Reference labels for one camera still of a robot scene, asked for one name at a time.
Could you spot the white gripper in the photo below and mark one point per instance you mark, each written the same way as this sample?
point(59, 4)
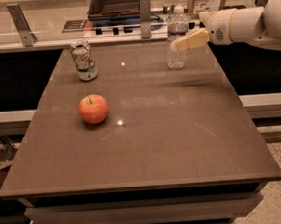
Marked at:
point(218, 27)

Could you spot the clear plastic water bottle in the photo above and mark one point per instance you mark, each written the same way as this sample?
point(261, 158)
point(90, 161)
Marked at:
point(177, 26)

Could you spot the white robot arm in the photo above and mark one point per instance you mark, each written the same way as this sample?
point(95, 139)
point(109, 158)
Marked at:
point(257, 26)

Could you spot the dark open tray box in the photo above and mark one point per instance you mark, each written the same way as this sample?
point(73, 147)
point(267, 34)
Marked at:
point(98, 8)

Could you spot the white green soda can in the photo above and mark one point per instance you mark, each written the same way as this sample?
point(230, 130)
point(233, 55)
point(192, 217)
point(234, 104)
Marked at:
point(84, 60)

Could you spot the red apple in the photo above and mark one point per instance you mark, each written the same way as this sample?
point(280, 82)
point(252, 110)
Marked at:
point(93, 109)

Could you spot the middle metal railing post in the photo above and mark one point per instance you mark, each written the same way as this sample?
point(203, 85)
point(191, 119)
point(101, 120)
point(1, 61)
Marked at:
point(145, 12)

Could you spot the left metal railing post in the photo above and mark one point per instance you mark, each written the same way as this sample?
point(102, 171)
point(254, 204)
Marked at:
point(20, 23)

